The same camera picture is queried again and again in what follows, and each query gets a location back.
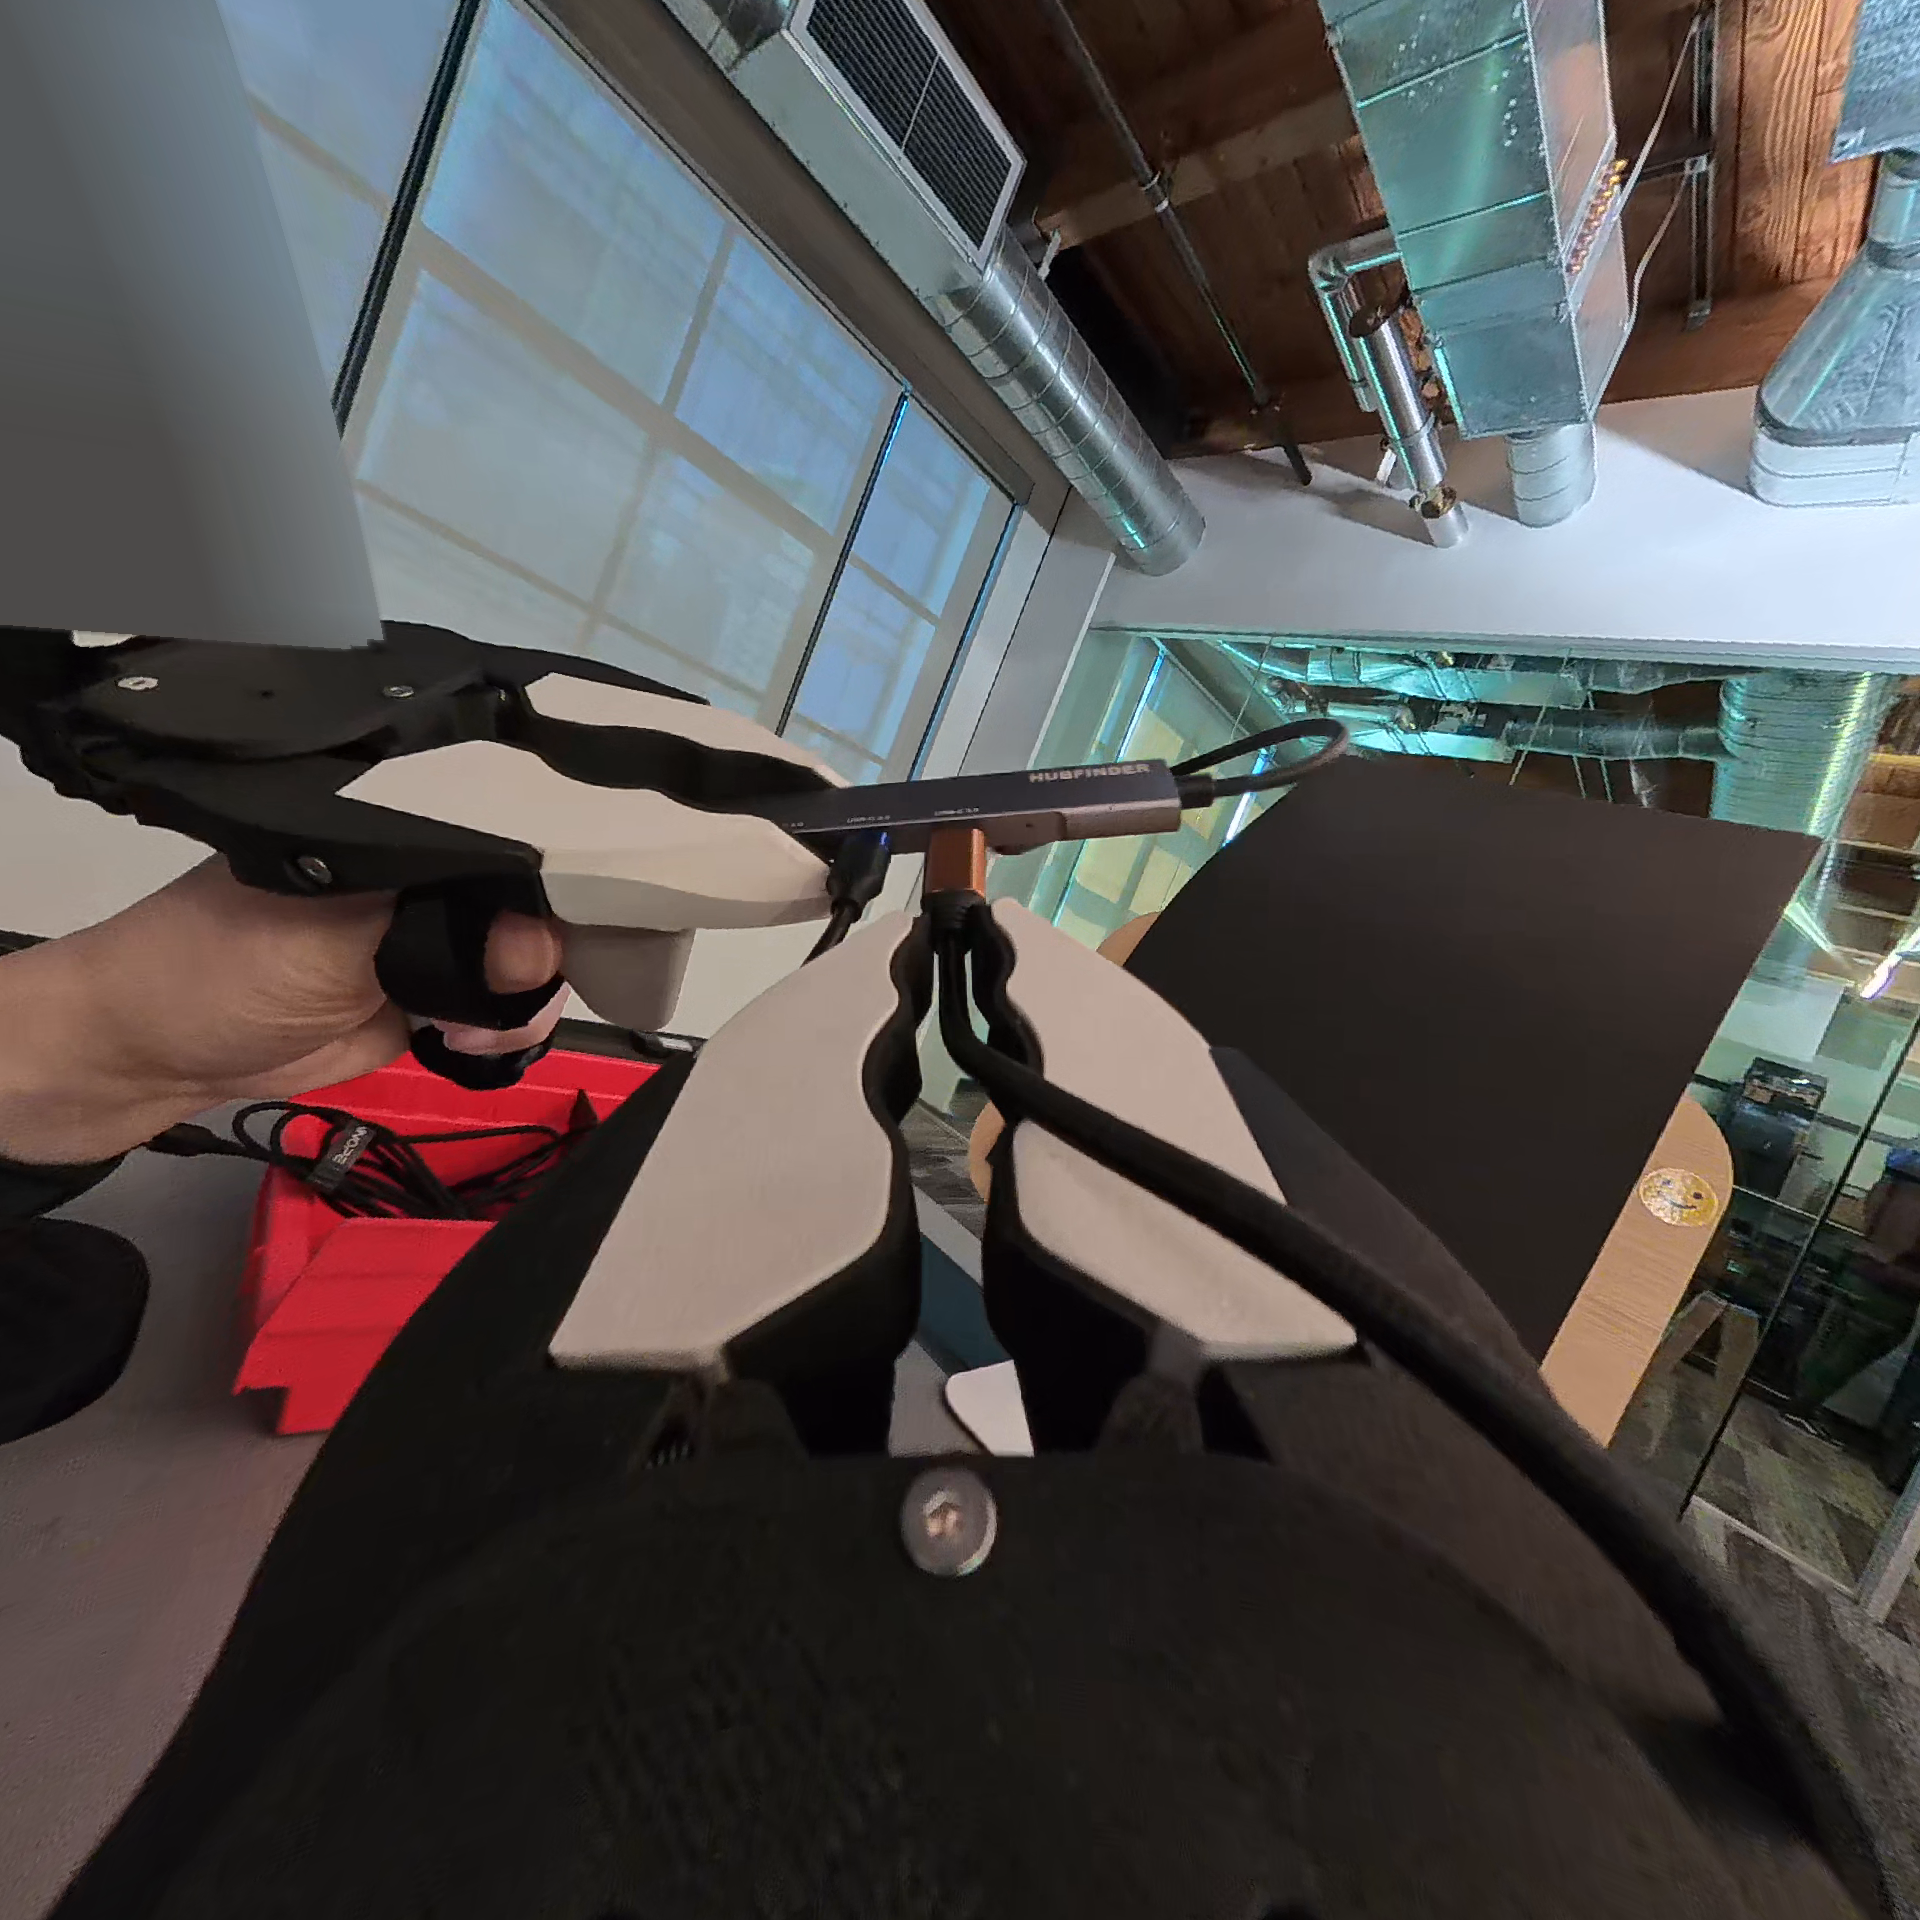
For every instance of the ribbed round metal duct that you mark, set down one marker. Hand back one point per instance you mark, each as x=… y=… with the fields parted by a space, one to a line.
x=1080 y=404

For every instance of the flared sheet metal duct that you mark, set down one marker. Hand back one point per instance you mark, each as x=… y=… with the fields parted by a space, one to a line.
x=1845 y=372

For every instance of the ceiling air vent unit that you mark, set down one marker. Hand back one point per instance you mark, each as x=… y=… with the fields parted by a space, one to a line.
x=902 y=101

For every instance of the red plastic bin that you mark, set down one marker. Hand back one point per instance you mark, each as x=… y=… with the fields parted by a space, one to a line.
x=370 y=1308

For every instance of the shiny metal ceiling pipes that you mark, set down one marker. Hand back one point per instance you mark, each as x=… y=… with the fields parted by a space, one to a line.
x=1406 y=404

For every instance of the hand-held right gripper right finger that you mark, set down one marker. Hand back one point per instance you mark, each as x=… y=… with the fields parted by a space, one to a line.
x=1115 y=1018

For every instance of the rectangular sheet metal duct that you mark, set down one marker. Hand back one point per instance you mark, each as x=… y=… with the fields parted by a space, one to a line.
x=1484 y=199

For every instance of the large gridded window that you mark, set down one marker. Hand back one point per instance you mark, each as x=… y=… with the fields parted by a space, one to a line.
x=630 y=372

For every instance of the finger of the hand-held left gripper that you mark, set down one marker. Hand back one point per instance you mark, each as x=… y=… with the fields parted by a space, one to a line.
x=671 y=730
x=630 y=854

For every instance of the thin dark ceiling pipe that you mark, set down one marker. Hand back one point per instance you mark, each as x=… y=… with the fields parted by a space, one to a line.
x=1152 y=190

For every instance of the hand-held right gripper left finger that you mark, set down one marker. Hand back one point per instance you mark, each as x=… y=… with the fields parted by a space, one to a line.
x=748 y=1183

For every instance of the white divider foot plate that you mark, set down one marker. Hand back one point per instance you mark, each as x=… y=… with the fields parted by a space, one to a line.
x=987 y=1422

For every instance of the black panel on wooden board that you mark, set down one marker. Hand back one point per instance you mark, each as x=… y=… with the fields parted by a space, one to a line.
x=1425 y=976

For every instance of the yellow smiley sticker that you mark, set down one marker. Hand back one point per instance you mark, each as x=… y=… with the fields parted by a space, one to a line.
x=1676 y=1196

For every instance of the person's left hand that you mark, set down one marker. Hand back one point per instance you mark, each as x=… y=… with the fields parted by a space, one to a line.
x=199 y=1008

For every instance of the person's black textured clothing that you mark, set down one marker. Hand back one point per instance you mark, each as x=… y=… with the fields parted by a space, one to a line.
x=58 y=1308

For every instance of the grey usb hub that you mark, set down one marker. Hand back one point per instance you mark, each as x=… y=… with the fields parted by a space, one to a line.
x=1080 y=806

